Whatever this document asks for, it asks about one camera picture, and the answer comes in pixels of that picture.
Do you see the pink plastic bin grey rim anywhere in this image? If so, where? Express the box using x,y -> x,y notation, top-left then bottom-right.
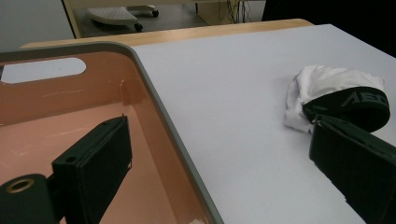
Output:
0,41 -> 225,224

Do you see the white underwear black waistband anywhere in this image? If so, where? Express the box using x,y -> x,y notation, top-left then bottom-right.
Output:
283,63 -> 391,135

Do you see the bundle of hanging cables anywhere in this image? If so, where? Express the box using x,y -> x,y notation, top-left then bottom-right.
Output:
218,0 -> 252,24

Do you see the white wheeled chair base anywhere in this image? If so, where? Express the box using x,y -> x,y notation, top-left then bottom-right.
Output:
86,4 -> 160,33

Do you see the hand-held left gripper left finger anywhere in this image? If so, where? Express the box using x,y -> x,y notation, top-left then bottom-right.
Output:
47,115 -> 134,224

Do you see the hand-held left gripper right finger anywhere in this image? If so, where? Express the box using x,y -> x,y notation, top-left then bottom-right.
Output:
308,113 -> 396,224

